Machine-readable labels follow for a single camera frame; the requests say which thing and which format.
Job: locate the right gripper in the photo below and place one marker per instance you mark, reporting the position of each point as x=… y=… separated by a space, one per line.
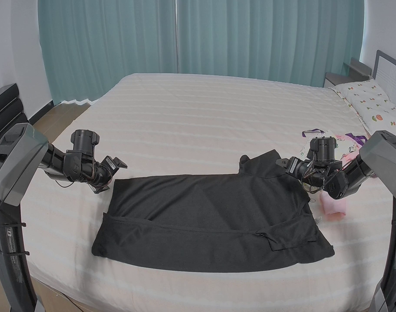
x=305 y=172

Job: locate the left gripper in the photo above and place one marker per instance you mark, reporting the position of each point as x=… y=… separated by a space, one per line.
x=102 y=180

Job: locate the black trousers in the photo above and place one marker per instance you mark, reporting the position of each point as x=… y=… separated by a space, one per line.
x=201 y=206

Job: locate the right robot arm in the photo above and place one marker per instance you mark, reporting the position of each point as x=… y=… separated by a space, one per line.
x=380 y=154

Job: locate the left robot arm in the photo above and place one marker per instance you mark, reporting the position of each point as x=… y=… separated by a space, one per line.
x=19 y=161

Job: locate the white printed garment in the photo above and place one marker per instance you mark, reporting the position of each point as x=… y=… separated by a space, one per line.
x=304 y=148

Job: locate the pink garment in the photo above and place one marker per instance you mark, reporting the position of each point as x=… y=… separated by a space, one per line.
x=333 y=208

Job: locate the purple garment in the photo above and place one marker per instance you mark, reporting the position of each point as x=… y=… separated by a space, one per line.
x=357 y=139

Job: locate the bed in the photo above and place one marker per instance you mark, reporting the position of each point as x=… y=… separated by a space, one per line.
x=198 y=125

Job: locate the grey bedside table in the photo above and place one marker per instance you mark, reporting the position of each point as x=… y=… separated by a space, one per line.
x=338 y=78

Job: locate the white printed pillow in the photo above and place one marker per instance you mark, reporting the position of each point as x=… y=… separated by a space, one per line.
x=370 y=102

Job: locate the blue-green curtain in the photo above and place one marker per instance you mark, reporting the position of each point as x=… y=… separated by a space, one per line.
x=266 y=28
x=103 y=37

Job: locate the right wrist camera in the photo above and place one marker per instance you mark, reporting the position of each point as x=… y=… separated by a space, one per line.
x=293 y=166

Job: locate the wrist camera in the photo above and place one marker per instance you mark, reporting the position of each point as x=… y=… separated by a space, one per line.
x=111 y=164
x=293 y=166

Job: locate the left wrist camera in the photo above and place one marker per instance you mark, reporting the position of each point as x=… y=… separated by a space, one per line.
x=111 y=164

